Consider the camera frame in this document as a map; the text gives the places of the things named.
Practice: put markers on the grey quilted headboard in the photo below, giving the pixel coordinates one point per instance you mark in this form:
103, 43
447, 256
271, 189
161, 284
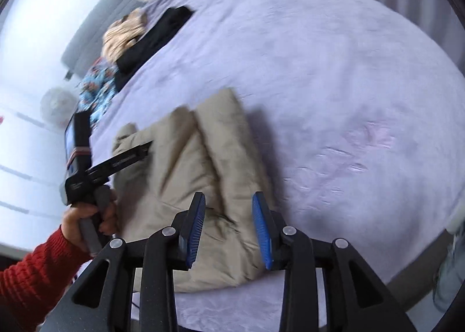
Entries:
94, 30

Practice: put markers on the grey-blue cloth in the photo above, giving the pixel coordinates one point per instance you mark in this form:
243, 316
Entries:
448, 274

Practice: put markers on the person's left hand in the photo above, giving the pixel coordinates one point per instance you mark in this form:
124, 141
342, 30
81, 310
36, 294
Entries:
71, 224

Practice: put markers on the white standing fan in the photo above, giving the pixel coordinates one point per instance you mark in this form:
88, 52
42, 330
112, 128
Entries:
57, 105

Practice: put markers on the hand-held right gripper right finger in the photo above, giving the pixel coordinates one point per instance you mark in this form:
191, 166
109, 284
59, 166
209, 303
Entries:
262, 234

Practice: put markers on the black garment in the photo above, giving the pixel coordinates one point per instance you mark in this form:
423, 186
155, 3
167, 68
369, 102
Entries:
149, 45

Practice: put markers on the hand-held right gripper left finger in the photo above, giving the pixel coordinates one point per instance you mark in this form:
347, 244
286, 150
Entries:
194, 230

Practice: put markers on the blue printed cloth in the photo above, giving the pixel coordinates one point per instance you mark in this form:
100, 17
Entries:
98, 92

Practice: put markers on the lavender fluffy blanket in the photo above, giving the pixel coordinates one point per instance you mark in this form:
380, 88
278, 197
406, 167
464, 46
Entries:
327, 99

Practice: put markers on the beige puffer coat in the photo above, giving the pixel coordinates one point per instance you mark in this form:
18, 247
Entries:
203, 172

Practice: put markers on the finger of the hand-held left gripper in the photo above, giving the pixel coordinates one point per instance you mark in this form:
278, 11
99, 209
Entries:
123, 161

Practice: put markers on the beige fluffy cloth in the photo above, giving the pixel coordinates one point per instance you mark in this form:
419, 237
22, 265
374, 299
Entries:
121, 36

